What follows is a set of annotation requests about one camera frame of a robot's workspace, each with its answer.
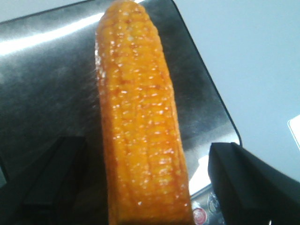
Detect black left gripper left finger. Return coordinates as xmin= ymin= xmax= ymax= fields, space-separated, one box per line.
xmin=15 ymin=136 xmax=86 ymax=225

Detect black silver kitchen scale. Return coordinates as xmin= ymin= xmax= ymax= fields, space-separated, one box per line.
xmin=0 ymin=0 xmax=240 ymax=225

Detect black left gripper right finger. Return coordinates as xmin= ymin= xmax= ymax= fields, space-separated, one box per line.
xmin=208 ymin=142 xmax=300 ymax=225

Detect orange corn cob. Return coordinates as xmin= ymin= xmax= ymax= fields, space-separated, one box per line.
xmin=95 ymin=0 xmax=193 ymax=225

